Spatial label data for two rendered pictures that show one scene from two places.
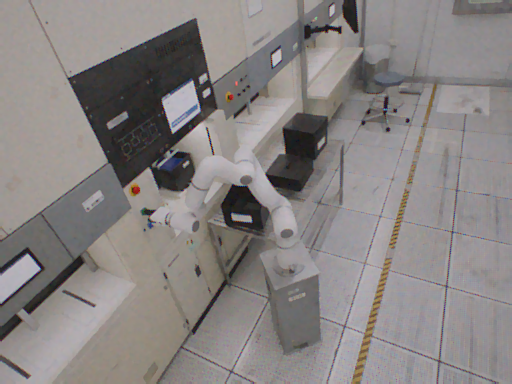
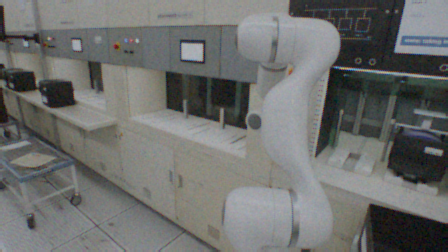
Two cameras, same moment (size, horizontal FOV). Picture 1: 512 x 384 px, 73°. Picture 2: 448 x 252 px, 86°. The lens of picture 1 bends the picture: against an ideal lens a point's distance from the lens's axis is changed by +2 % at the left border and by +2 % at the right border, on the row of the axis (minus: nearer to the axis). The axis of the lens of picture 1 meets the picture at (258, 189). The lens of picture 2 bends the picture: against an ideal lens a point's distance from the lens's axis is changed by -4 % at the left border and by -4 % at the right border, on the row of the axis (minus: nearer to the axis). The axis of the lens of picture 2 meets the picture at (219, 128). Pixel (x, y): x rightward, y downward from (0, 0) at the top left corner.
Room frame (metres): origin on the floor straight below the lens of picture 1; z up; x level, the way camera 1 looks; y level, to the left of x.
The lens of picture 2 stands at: (1.19, -0.56, 1.48)
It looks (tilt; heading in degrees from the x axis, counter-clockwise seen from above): 19 degrees down; 94
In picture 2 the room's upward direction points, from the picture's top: 2 degrees clockwise
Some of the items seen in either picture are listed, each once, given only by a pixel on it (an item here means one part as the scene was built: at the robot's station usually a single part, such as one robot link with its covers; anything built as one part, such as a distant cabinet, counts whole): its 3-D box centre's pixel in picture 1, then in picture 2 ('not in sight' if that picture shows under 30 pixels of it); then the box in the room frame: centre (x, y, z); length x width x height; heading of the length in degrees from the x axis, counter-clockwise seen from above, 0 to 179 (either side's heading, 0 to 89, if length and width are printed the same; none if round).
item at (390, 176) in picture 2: (177, 185); (410, 175); (2.07, 0.58, 0.89); 0.22 x 0.21 x 0.04; 57
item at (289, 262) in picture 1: (287, 252); not in sight; (1.29, -0.10, 0.85); 0.19 x 0.19 x 0.18
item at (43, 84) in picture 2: not in sight; (56, 92); (-0.71, 1.85, 0.93); 0.30 x 0.28 x 0.26; 144
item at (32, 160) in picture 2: not in sight; (33, 159); (-0.56, 1.23, 0.47); 0.31 x 0.23 x 0.02; 169
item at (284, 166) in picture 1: (289, 170); not in sight; (2.12, -0.26, 0.83); 0.29 x 0.29 x 0.13; 58
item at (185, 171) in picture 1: (171, 167); (419, 144); (2.07, 0.58, 1.06); 0.24 x 0.20 x 0.32; 147
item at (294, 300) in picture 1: (292, 300); not in sight; (1.29, -0.10, 0.38); 0.28 x 0.28 x 0.76; 12
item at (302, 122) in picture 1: (305, 135); not in sight; (2.48, -0.47, 0.89); 0.29 x 0.29 x 0.25; 53
